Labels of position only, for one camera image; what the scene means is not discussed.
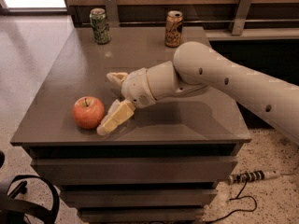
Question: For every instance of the bottom grey drawer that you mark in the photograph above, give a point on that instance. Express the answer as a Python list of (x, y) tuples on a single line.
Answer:
[(140, 215)]

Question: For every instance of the white power strip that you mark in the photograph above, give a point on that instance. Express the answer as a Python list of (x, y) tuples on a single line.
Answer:
[(252, 176)]

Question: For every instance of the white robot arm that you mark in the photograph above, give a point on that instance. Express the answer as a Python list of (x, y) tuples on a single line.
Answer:
[(195, 66)]

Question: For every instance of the left metal bracket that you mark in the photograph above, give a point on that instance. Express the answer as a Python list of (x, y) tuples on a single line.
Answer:
[(112, 12)]

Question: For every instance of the grey drawer cabinet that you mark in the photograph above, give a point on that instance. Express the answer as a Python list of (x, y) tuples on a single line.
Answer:
[(207, 124)]

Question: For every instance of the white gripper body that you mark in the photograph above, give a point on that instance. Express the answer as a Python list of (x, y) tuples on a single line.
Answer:
[(135, 87)]

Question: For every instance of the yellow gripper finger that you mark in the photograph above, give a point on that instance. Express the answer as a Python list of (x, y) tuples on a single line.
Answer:
[(117, 78), (118, 113)]

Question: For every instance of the green soda can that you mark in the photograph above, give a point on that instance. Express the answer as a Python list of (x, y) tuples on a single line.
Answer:
[(100, 26)]

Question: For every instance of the top grey drawer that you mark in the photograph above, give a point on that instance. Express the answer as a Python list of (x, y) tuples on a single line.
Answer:
[(112, 171)]

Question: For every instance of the orange soda can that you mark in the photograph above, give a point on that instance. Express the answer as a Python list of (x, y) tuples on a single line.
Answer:
[(173, 28)]

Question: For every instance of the grey drawer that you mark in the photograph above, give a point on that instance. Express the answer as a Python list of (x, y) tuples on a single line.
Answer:
[(138, 198), (140, 215), (112, 171)]

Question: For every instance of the metal bracket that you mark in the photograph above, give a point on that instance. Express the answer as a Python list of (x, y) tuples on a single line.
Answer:
[(112, 12), (241, 13)]

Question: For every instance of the grey side shelf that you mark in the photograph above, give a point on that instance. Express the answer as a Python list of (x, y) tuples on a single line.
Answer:
[(254, 34)]

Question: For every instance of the black office chair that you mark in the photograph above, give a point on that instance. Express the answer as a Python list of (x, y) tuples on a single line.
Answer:
[(13, 210)]

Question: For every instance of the metal rail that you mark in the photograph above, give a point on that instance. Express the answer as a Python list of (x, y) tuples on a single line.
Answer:
[(211, 25)]

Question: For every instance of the right metal bracket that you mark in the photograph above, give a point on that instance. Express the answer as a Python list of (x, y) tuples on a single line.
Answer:
[(241, 13)]

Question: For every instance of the red apple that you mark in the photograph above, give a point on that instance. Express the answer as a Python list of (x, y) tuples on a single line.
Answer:
[(88, 112)]

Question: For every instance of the middle grey drawer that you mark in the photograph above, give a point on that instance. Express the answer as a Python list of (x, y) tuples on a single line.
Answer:
[(138, 198)]

